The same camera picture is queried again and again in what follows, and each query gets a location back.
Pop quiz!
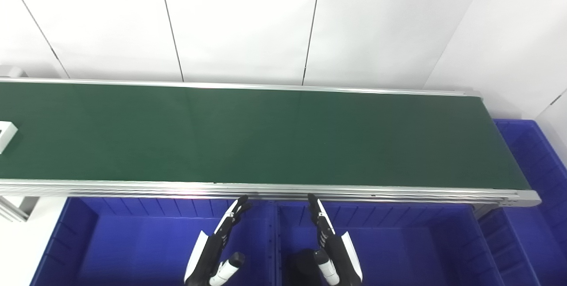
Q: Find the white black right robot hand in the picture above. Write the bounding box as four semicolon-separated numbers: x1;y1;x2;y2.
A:
307;193;364;286

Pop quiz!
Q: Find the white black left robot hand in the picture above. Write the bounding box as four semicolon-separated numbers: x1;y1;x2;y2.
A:
184;195;252;286

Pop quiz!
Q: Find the green conveyor belt aluminium frame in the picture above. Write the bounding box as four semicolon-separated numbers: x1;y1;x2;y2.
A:
0;78;542;209

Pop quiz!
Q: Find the grey conveyor motor housing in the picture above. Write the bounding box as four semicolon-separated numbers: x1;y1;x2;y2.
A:
0;66;28;78

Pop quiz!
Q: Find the white square part round hole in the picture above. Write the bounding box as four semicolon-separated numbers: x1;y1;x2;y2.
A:
0;121;18;154

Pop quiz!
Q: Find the blue plastic bin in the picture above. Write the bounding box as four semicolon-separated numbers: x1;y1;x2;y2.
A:
478;119;567;286
275;201;503;286
30;197;278;286

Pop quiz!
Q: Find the aluminium conveyor support leg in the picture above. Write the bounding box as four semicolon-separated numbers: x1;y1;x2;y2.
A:
0;195;41;223

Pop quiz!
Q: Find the black round part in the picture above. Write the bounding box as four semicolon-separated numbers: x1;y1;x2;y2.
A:
288;248;320;286

